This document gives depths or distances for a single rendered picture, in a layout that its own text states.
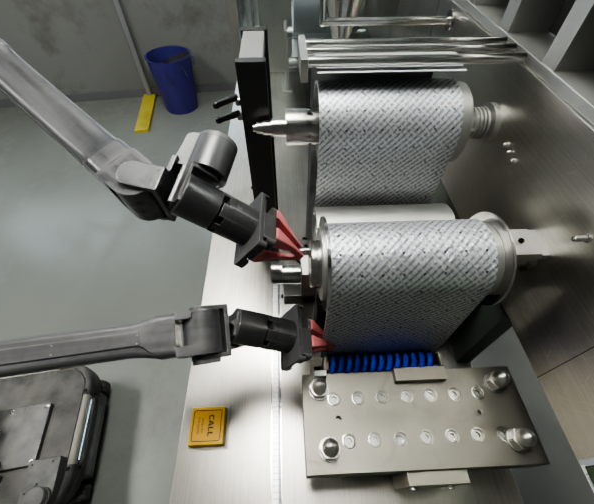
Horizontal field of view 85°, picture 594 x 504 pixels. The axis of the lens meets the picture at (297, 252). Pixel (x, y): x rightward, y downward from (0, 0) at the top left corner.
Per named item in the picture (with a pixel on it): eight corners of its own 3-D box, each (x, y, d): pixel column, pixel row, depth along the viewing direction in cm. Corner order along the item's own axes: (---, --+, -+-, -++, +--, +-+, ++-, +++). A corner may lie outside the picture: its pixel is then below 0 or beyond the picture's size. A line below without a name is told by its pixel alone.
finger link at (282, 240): (288, 279, 52) (237, 256, 47) (287, 245, 57) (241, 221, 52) (316, 258, 48) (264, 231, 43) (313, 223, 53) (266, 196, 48)
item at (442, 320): (320, 355, 66) (326, 312, 52) (434, 350, 67) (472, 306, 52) (320, 357, 66) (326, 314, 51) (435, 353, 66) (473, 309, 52)
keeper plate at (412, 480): (391, 476, 62) (406, 471, 53) (443, 474, 62) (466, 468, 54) (394, 492, 60) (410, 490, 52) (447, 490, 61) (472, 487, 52)
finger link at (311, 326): (326, 375, 61) (282, 368, 57) (323, 339, 66) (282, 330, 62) (348, 364, 57) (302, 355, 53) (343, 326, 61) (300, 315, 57)
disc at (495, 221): (449, 245, 62) (488, 191, 49) (452, 245, 62) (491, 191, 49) (475, 319, 54) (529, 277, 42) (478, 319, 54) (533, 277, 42)
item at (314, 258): (309, 290, 54) (307, 247, 56) (321, 290, 54) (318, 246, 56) (312, 284, 47) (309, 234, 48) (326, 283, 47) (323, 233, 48)
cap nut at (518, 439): (501, 429, 56) (515, 423, 53) (522, 428, 56) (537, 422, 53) (511, 453, 54) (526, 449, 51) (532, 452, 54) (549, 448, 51)
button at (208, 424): (195, 410, 70) (192, 407, 68) (227, 408, 70) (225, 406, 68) (189, 447, 66) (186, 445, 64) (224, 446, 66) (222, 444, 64)
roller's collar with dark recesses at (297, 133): (286, 133, 64) (285, 101, 59) (316, 132, 64) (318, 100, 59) (286, 152, 60) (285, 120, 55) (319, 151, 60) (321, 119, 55)
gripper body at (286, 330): (289, 372, 57) (251, 366, 54) (288, 319, 64) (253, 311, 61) (309, 360, 53) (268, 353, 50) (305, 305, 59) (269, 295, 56)
